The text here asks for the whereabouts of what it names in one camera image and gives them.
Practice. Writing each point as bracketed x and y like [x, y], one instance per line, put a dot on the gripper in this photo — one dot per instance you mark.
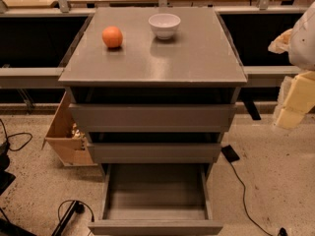
[304, 44]

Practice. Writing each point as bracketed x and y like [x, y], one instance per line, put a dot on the grey bottom drawer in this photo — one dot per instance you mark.
[155, 200]

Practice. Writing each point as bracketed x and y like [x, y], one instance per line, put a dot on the grey drawer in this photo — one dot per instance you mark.
[156, 147]
[177, 118]
[155, 200]

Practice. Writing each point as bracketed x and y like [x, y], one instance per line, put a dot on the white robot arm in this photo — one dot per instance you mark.
[301, 50]

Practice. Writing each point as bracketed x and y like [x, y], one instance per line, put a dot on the grey drawer cabinet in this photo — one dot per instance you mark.
[196, 66]

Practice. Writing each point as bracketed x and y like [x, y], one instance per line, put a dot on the grey top drawer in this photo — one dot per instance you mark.
[177, 118]

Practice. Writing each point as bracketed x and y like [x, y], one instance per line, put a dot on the grey middle drawer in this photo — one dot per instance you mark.
[156, 147]

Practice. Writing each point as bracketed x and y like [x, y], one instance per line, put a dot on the white ceramic bowl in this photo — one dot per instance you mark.
[164, 25]

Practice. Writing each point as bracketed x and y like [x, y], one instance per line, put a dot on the black power adapter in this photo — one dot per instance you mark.
[230, 154]

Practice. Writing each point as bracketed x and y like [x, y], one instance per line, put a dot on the orange fruit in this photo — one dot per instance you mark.
[112, 37]

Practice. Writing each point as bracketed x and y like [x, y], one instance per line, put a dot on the cardboard box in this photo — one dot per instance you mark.
[70, 148]

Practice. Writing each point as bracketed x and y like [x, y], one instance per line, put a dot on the black equipment at left edge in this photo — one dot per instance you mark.
[6, 178]

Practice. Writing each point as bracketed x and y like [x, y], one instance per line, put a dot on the grey metal rail frame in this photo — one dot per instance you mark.
[31, 24]

